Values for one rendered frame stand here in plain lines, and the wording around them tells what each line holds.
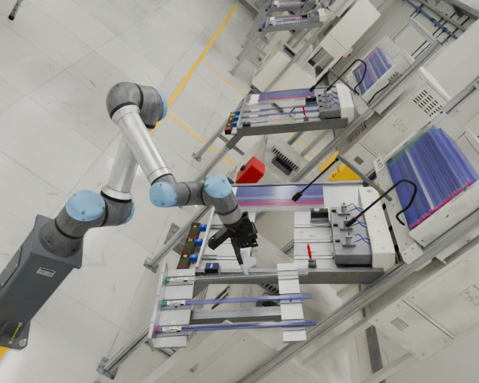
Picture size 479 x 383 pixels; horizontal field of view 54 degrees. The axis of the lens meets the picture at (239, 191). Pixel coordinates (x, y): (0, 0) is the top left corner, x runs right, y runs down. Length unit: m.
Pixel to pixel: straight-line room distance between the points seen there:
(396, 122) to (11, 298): 2.33
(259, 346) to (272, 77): 4.71
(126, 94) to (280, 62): 4.84
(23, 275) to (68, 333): 0.55
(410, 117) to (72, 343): 2.28
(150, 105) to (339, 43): 4.80
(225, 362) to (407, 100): 1.87
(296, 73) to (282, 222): 3.25
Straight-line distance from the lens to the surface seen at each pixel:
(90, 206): 1.69
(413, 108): 3.13
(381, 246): 1.84
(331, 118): 3.09
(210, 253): 1.97
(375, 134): 3.15
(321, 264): 1.87
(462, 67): 4.98
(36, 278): 1.91
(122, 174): 1.74
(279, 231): 3.48
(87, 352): 2.36
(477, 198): 1.72
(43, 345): 2.29
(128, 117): 1.54
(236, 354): 2.16
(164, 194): 1.38
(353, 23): 6.25
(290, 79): 6.37
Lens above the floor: 1.85
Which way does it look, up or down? 27 degrees down
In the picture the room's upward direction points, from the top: 44 degrees clockwise
